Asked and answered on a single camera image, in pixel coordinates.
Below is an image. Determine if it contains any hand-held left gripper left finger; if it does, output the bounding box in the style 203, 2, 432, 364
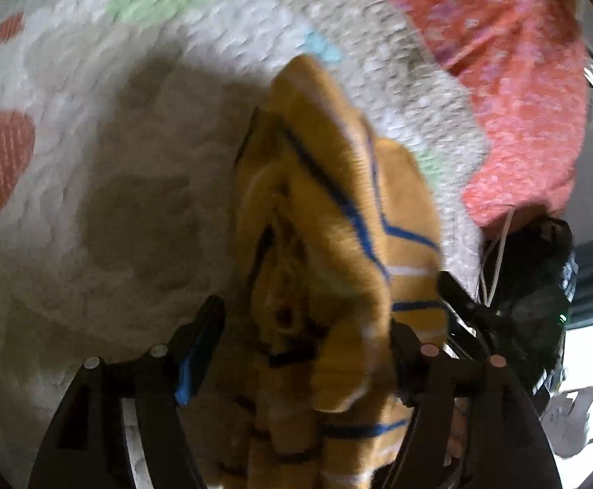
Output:
26, 294, 227, 489

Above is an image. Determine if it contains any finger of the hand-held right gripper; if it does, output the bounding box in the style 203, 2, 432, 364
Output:
436, 271, 491, 352

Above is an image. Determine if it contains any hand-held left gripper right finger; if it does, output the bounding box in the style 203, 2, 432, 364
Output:
375, 316, 565, 489

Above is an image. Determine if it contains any yellow striped small shirt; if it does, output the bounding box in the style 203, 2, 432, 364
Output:
210, 55, 451, 489

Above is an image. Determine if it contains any red floral bed sheet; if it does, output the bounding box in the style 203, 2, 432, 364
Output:
342, 0, 590, 229

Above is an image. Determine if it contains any white quilted heart blanket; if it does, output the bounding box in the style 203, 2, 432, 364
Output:
0, 0, 492, 489

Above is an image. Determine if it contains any white cable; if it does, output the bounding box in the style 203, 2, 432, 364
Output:
479, 206, 518, 309

